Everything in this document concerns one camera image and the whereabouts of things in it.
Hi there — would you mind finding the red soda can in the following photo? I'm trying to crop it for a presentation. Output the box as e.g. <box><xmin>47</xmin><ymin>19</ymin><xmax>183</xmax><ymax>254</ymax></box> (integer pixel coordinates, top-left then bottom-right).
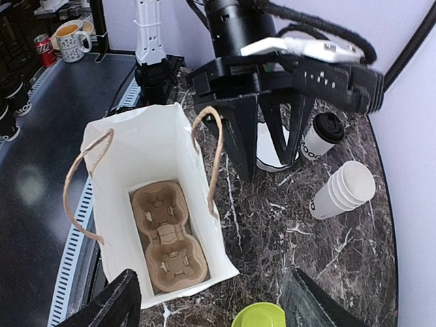
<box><xmin>33</xmin><ymin>33</ymin><xmax>57</xmax><ymax>67</ymax></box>

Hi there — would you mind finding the white paper cup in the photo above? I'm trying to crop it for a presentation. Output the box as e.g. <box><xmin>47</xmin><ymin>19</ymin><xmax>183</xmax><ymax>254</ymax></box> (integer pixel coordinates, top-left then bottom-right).
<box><xmin>300</xmin><ymin>127</ymin><xmax>335</xmax><ymax>161</ymax></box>

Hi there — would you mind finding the grey slotted cable duct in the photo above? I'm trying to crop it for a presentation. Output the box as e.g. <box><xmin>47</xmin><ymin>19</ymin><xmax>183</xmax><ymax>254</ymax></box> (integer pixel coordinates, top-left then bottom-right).
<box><xmin>46</xmin><ymin>66</ymin><xmax>139</xmax><ymax>326</ymax></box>

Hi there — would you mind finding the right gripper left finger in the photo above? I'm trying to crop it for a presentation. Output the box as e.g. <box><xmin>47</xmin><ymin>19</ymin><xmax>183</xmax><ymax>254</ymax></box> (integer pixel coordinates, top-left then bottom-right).
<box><xmin>59</xmin><ymin>269</ymin><xmax>141</xmax><ymax>327</ymax></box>

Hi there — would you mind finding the stack of white paper cups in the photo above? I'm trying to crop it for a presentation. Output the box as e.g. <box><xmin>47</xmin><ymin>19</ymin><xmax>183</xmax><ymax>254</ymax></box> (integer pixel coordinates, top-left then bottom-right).
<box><xmin>309</xmin><ymin>161</ymin><xmax>375</xmax><ymax>220</ymax></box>

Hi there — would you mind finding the brown cardboard cup carrier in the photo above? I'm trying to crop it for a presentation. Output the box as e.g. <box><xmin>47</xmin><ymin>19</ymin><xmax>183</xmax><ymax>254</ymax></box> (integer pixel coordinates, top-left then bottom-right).
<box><xmin>131</xmin><ymin>181</ymin><xmax>208</xmax><ymax>293</ymax></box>

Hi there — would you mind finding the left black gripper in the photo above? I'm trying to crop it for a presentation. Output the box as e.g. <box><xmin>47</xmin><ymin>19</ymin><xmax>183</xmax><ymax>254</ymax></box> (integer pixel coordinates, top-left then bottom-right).
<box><xmin>187</xmin><ymin>1</ymin><xmax>315</xmax><ymax>181</ymax></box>

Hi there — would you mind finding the left black frame post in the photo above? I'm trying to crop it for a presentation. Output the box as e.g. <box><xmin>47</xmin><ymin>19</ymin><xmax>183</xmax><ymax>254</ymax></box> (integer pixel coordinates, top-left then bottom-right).
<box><xmin>384</xmin><ymin>1</ymin><xmax>436</xmax><ymax>92</ymax></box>

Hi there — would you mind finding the green bowl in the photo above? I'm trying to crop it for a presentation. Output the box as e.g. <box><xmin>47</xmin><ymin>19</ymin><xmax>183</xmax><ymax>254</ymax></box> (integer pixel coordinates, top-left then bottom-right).
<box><xmin>231</xmin><ymin>302</ymin><xmax>286</xmax><ymax>327</ymax></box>

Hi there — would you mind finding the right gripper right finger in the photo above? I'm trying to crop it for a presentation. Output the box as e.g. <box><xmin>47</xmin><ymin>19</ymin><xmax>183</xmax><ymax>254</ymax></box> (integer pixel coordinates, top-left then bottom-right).
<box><xmin>281</xmin><ymin>268</ymin><xmax>366</xmax><ymax>326</ymax></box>

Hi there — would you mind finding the white scalloped bowl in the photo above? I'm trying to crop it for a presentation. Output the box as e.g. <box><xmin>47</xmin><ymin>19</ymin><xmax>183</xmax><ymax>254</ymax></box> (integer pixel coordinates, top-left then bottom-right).
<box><xmin>256</xmin><ymin>123</ymin><xmax>291</xmax><ymax>172</ymax></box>

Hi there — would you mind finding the beige paper bag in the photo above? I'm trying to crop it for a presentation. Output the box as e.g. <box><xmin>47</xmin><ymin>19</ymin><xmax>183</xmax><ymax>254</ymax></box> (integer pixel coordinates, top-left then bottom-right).
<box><xmin>63</xmin><ymin>104</ymin><xmax>238</xmax><ymax>309</ymax></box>

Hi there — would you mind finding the black plastic cup lid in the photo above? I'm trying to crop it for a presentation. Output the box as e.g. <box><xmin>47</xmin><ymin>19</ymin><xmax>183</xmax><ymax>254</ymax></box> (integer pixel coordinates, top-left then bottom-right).
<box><xmin>313</xmin><ymin>112</ymin><xmax>345</xmax><ymax>144</ymax></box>

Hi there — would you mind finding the speckled ceramic mug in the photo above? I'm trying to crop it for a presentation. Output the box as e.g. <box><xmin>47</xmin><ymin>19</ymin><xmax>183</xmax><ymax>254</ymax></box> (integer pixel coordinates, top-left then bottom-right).
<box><xmin>52</xmin><ymin>20</ymin><xmax>92</xmax><ymax>63</ymax></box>

